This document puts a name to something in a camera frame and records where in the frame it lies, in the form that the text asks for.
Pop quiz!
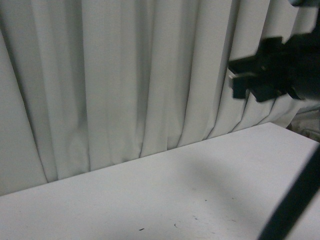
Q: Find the black cable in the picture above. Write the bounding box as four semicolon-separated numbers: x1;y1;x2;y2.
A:
257;143;320;240

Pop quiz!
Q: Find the grey pleated curtain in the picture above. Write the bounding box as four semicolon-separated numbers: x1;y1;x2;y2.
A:
0;0;317;195

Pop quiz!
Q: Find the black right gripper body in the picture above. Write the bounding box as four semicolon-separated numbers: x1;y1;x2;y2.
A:
228;31;320;103

